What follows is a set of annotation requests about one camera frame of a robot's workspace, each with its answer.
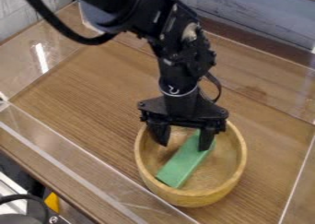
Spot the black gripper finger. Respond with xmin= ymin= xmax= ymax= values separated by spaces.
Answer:
xmin=197 ymin=127 xmax=215 ymax=151
xmin=147 ymin=120 xmax=171 ymax=147

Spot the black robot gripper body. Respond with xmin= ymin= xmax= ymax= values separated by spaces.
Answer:
xmin=137 ymin=89 xmax=228 ymax=133

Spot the green rectangular block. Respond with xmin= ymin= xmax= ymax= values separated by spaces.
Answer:
xmin=155 ymin=130 xmax=215 ymax=189

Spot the brown wooden bowl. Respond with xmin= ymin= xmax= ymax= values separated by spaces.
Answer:
xmin=133 ymin=124 xmax=247 ymax=207

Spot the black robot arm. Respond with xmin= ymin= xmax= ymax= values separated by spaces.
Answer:
xmin=25 ymin=0 xmax=228 ymax=151

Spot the black and yellow equipment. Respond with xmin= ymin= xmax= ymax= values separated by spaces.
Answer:
xmin=25 ymin=183 xmax=76 ymax=224

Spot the black cable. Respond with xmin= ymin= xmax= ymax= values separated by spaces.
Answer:
xmin=0 ymin=194 xmax=51 ymax=224

